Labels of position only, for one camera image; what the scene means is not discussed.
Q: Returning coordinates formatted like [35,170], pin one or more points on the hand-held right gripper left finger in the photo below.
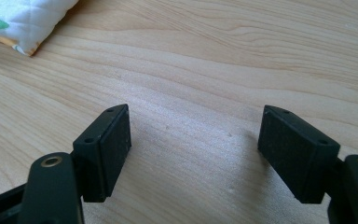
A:
[102,155]

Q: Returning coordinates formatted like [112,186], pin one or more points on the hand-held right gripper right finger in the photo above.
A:
[295,155]

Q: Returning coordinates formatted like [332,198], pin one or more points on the white quilted patterned cloth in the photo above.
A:
[21,21]

